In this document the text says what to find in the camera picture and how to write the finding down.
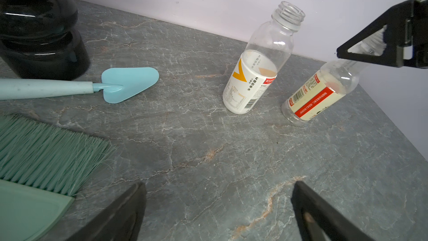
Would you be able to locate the black glossy plant vase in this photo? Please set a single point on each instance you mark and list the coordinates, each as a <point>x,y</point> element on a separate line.
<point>39,39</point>

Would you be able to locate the clear bottle red cream label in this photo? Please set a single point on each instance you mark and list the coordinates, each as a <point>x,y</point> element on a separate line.
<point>328,85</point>

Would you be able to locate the clear bottle yellow white label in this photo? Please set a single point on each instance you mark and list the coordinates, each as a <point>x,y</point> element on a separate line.
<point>267,51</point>

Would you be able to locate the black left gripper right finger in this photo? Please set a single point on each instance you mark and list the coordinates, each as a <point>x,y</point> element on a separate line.
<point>318,220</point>

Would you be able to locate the light blue plastic trowel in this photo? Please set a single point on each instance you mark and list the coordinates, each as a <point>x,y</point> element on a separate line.
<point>117,85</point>

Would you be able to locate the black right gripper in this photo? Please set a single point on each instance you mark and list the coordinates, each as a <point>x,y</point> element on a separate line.
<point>384,40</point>

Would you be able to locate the green hand brush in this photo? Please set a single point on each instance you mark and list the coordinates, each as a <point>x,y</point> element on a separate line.
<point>49,158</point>

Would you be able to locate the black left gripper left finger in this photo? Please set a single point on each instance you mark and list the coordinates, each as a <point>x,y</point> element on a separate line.
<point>120,221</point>

